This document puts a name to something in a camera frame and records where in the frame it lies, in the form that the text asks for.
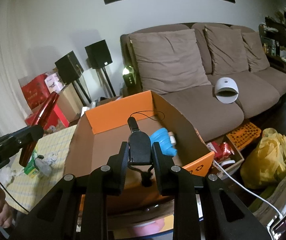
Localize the red pocket knife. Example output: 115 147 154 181
19 92 59 167

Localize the yellow plastic bag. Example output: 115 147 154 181
240 128 286 189

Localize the black speaker stand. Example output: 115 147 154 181
100 66 116 98
71 81 91 105

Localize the blue funnel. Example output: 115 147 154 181
149 127 178 157

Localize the large brown cushion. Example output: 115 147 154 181
129 29 211 95

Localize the yellow checked tablecloth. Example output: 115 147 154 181
0 125 77 215

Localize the open bag of clutter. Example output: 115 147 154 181
82 96 123 117

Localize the black key fob with strap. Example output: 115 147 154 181
127 110 165 188

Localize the orange plastic crate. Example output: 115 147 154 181
226 122 262 149

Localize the medium brown cushion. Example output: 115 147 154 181
204 25 250 75

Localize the dark cluttered shelf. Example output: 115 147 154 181
258 12 286 75

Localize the white dome lamp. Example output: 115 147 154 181
214 77 239 104

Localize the white curtain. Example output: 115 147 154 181
0 0 41 145

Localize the green drink carton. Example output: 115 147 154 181
24 150 39 178

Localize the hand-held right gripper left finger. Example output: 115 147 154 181
9 141 130 240

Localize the orange cardboard box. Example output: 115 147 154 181
63 91 215 215

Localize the brown cardboard box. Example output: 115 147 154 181
55 82 86 123

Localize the red gift box pictured label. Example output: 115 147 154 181
25 102 69 133

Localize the black cable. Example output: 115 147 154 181
0 177 29 213

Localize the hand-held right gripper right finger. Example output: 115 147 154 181
152 142 270 240

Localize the red foil packet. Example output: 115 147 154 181
219 142 235 157

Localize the black speaker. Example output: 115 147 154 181
85 39 113 69
54 51 84 85

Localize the smartphone lit screen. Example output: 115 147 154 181
271 209 286 235

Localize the red gift box gold print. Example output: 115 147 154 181
20 73 51 110

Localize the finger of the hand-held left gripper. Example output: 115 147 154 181
0 125 44 155

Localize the small brown cushion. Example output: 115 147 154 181
242 31 271 73

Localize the black lit lantern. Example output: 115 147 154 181
122 66 136 85

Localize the brown sofa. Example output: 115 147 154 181
120 22 286 143

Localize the white cable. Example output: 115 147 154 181
212 160 284 217

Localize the clear bottle pink cap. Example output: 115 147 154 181
34 152 58 178

